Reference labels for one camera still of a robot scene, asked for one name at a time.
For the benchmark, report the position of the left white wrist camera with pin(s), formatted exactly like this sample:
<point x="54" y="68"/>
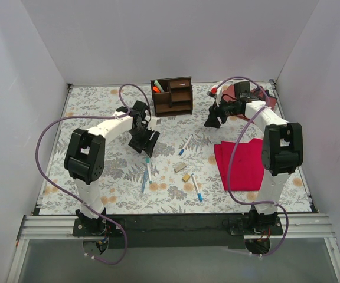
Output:
<point x="153" y="123"/>

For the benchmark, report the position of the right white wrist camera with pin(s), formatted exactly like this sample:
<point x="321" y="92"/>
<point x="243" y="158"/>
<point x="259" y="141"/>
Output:
<point x="216" y="93"/>

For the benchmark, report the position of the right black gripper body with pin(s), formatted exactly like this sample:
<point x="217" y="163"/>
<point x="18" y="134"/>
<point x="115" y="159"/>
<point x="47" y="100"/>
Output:
<point x="217" y="112"/>

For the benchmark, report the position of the tan small eraser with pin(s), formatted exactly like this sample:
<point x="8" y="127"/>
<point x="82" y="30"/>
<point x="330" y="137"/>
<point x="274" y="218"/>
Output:
<point x="186" y="177"/>

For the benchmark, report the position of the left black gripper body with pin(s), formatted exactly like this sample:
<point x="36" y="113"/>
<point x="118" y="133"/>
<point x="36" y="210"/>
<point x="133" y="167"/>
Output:
<point x="143" y="137"/>

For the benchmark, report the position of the blue capped white pen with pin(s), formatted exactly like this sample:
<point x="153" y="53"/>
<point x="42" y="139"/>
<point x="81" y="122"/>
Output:
<point x="185" y="145"/>

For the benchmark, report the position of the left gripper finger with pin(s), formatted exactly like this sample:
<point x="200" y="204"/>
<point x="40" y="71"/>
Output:
<point x="150" y="144"/>
<point x="137" y="144"/>

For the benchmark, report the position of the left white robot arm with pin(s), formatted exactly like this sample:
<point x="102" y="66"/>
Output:
<point x="85" y="156"/>

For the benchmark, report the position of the crimson folded cloth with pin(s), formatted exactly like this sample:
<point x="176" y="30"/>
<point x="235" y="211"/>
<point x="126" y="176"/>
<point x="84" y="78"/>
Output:
<point x="247" y="171"/>

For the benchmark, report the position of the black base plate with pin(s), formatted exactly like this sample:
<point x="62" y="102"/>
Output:
<point x="178" y="230"/>

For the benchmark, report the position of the green highlighter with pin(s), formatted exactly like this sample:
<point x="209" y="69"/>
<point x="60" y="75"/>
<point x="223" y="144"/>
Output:
<point x="158" y="86"/>

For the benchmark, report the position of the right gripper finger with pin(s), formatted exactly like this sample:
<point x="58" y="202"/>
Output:
<point x="222" y="116"/>
<point x="212" y="119"/>

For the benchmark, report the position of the floral table mat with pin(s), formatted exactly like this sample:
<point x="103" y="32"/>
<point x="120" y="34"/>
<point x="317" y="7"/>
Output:
<point x="160" y="164"/>

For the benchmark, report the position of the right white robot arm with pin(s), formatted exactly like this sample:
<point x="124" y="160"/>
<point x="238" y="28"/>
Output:
<point x="281" y="154"/>

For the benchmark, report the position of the brown wooden desk organizer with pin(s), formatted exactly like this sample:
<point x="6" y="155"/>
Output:
<point x="177" y="98"/>

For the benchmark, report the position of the terracotta folded shirt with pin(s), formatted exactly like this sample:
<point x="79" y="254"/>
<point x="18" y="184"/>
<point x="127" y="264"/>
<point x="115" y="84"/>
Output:
<point x="243" y="91"/>

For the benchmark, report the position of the blue tipped white pen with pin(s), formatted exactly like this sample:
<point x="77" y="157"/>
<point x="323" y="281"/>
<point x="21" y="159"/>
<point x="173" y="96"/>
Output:
<point x="196" y="187"/>

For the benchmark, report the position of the beige eraser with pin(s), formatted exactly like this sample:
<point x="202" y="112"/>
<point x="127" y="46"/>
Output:
<point x="179" y="167"/>

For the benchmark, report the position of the light blue pen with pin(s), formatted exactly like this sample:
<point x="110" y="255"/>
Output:
<point x="145" y="176"/>

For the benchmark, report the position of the teal capped white pen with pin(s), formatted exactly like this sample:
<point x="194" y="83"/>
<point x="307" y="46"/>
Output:
<point x="148" y="168"/>

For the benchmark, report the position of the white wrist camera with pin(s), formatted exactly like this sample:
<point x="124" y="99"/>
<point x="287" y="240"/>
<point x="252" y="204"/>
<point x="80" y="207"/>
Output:
<point x="216" y="93"/>
<point x="153" y="123"/>

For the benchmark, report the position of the orange black highlighter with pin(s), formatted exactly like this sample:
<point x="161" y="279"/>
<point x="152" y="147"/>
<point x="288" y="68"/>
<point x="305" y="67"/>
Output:
<point x="156" y="89"/>

